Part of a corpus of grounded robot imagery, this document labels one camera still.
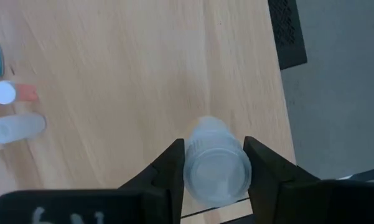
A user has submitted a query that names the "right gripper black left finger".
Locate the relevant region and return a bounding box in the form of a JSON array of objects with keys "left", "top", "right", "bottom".
[{"left": 0, "top": 138, "right": 186, "bottom": 224}]

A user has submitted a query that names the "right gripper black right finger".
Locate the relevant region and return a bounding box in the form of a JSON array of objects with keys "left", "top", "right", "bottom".
[{"left": 243, "top": 136, "right": 374, "bottom": 224}]

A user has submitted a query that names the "white translucent medicine bottle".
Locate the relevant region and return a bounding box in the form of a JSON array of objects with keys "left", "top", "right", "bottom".
[
  {"left": 0, "top": 112, "right": 47, "bottom": 144},
  {"left": 182, "top": 115, "right": 253, "bottom": 208}
]

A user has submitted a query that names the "black perforated plate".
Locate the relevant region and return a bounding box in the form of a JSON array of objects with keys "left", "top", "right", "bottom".
[{"left": 267, "top": 0, "right": 308, "bottom": 71}]

